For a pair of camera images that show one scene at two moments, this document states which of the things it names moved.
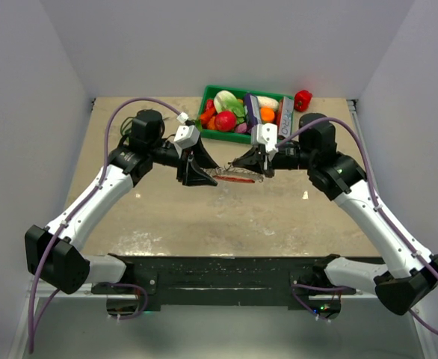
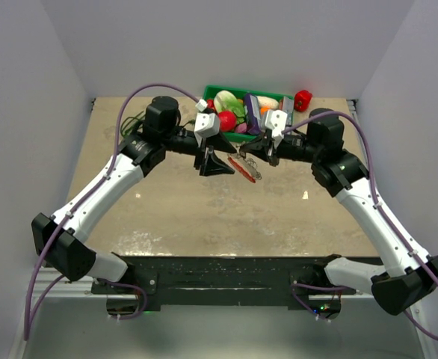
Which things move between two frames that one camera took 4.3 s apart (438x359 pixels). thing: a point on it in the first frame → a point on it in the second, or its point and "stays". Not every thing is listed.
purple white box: [253, 111] stays
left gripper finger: [202, 158] → [218, 142]
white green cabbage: [226, 101] stays
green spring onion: [127, 126] stays
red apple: [225, 121] stays
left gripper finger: [193, 176] → [211, 166]
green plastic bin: [228, 135] stays
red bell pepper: [302, 99] stays
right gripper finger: [253, 164] → [263, 150]
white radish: [267, 102] stays
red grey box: [284, 118] stays
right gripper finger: [252, 156] → [261, 143]
